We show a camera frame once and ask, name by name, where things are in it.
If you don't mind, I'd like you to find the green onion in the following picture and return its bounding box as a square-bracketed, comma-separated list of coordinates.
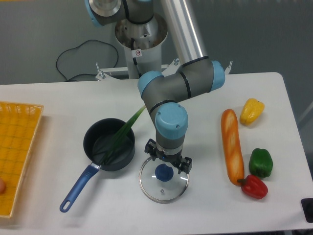
[99, 105, 146, 165]

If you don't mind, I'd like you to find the orange baguette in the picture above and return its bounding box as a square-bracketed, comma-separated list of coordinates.
[221, 109, 244, 186]

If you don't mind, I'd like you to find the green bell pepper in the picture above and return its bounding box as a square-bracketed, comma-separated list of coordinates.
[249, 148, 273, 178]

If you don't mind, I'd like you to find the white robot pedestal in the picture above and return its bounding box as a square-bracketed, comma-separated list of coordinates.
[115, 13, 168, 79]

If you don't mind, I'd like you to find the red bell pepper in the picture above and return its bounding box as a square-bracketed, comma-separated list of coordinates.
[237, 175, 268, 199]

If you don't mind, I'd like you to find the dark saucepan blue handle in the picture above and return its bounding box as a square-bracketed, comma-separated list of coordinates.
[60, 118, 135, 212]

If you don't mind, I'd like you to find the glass pot lid blue knob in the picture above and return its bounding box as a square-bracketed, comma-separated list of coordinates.
[139, 157, 189, 204]

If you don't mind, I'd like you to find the yellow bell pepper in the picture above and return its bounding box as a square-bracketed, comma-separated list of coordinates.
[240, 98, 265, 126]

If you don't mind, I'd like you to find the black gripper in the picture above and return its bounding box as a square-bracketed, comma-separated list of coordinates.
[144, 139, 192, 174]

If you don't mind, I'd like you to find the yellow woven basket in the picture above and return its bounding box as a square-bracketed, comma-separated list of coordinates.
[0, 101, 44, 218]

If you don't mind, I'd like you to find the black floor cable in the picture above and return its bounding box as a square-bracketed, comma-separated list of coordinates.
[56, 39, 119, 82]

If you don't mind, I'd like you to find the black device at table edge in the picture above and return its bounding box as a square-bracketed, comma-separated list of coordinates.
[301, 198, 313, 223]

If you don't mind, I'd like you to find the white metal base frame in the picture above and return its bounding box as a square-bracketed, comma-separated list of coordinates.
[94, 58, 233, 81]

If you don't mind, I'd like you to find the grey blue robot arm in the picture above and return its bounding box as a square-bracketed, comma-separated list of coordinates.
[85, 0, 225, 173]

